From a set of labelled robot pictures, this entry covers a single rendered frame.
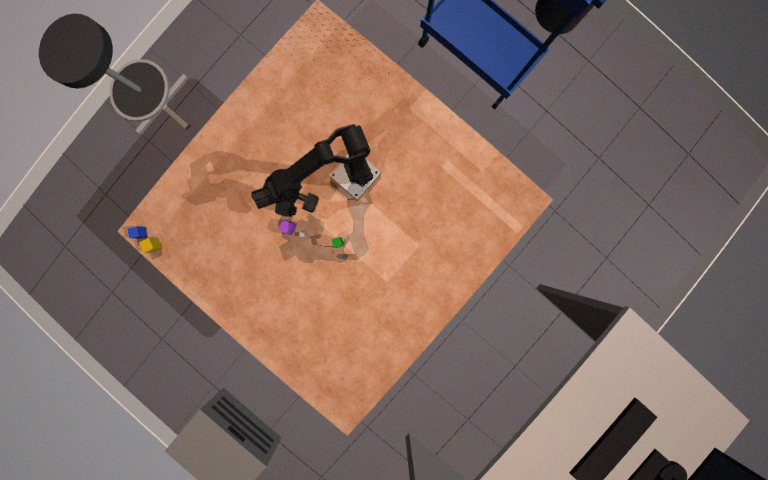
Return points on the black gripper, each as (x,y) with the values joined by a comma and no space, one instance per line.
(309,203)

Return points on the blue block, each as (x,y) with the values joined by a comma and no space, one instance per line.
(137,232)

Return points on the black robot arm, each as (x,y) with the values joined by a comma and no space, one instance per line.
(286,182)

